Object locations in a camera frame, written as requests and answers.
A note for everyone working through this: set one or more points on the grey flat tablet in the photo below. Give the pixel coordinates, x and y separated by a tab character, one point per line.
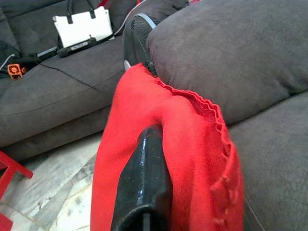
47	52

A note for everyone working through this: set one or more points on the red fabric pillow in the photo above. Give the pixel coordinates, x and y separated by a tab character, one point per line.
197	154

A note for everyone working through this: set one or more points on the black mesh bag grey trim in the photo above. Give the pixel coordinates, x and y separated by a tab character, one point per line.
134	36

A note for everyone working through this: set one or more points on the black long device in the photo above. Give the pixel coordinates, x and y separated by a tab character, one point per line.
72	49

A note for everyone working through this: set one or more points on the orange black gadget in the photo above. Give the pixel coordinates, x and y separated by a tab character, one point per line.
15	71

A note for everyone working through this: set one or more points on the red wooden stool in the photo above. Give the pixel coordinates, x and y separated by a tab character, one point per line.
14	168

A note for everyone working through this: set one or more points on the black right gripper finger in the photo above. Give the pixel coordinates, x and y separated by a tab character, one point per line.
144	183

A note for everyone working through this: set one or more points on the dark grey fabric sofa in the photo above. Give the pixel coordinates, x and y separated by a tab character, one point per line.
228	55

